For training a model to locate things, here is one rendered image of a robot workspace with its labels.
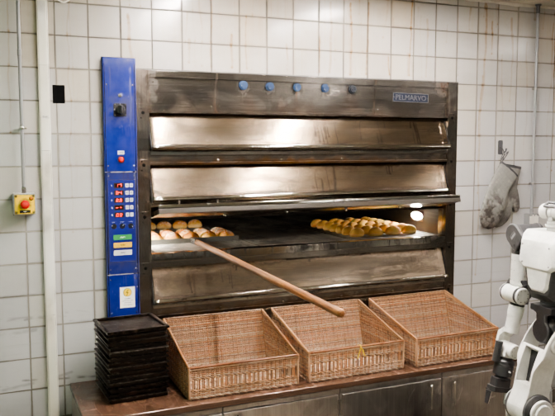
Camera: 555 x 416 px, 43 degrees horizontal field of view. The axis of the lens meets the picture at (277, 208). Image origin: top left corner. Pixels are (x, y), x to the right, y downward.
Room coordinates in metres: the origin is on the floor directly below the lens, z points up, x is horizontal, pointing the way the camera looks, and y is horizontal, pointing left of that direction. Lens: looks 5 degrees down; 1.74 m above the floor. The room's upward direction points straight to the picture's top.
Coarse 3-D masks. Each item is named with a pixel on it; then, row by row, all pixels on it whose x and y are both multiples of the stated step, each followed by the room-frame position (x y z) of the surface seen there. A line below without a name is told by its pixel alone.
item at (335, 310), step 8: (200, 240) 3.78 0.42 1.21; (208, 248) 3.58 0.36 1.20; (216, 248) 3.50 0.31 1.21; (224, 256) 3.35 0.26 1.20; (232, 256) 3.28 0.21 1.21; (240, 264) 3.13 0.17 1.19; (248, 264) 3.07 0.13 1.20; (256, 272) 2.94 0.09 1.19; (264, 272) 2.88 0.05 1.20; (272, 280) 2.78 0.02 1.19; (280, 280) 2.73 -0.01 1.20; (288, 288) 2.63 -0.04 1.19; (296, 288) 2.58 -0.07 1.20; (304, 296) 2.49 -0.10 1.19; (312, 296) 2.45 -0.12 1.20; (320, 304) 2.37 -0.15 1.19; (328, 304) 2.33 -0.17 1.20; (336, 312) 2.26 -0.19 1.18; (344, 312) 2.26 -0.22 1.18
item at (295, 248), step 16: (352, 240) 4.01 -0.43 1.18; (368, 240) 4.01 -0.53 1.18; (384, 240) 4.04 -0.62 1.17; (400, 240) 4.09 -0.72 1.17; (416, 240) 4.13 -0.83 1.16; (432, 240) 4.18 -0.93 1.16; (160, 256) 3.52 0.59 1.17; (176, 256) 3.55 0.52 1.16; (192, 256) 3.59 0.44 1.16; (208, 256) 3.62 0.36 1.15
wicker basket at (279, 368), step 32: (192, 320) 3.55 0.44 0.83; (224, 320) 3.61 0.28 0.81; (256, 320) 3.67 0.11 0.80; (192, 352) 3.50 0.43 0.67; (224, 352) 3.56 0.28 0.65; (256, 352) 3.63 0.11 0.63; (288, 352) 3.37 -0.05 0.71; (192, 384) 3.08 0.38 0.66; (224, 384) 3.26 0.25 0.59; (256, 384) 3.20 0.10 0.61; (288, 384) 3.26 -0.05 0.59
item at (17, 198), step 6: (18, 192) 3.25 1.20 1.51; (30, 192) 3.25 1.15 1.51; (12, 198) 3.19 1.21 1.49; (18, 198) 3.19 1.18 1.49; (24, 198) 3.20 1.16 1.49; (12, 204) 3.22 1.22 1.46; (18, 204) 3.19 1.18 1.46; (30, 204) 3.21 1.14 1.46; (12, 210) 3.24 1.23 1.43; (18, 210) 3.19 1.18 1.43; (24, 210) 3.20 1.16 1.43; (30, 210) 3.21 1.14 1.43
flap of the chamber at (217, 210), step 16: (176, 208) 3.41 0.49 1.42; (192, 208) 3.44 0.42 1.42; (208, 208) 3.47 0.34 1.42; (224, 208) 3.50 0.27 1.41; (240, 208) 3.54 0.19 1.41; (256, 208) 3.57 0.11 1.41; (272, 208) 3.60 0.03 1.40; (288, 208) 3.64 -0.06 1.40; (304, 208) 3.69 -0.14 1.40; (320, 208) 3.77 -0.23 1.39; (336, 208) 3.84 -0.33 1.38; (352, 208) 3.92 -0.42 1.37; (368, 208) 4.01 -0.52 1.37; (384, 208) 4.09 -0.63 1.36
